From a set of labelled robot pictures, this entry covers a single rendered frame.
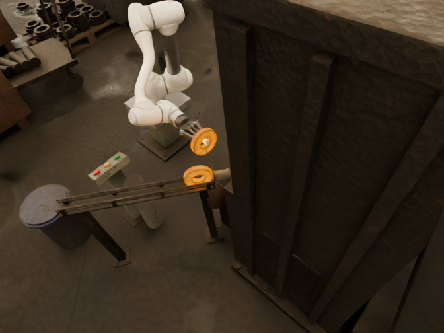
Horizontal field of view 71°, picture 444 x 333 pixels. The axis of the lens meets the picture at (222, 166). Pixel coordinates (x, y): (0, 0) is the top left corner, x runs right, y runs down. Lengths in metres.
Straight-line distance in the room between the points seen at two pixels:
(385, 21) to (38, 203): 2.10
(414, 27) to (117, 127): 2.82
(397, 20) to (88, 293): 2.19
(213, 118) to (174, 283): 1.53
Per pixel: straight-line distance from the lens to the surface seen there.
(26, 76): 3.69
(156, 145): 2.80
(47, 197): 2.28
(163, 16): 1.98
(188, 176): 1.59
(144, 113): 1.70
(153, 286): 2.19
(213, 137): 1.63
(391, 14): 0.59
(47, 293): 2.49
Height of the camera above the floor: 2.01
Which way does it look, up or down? 52 degrees down
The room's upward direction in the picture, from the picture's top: 8 degrees counter-clockwise
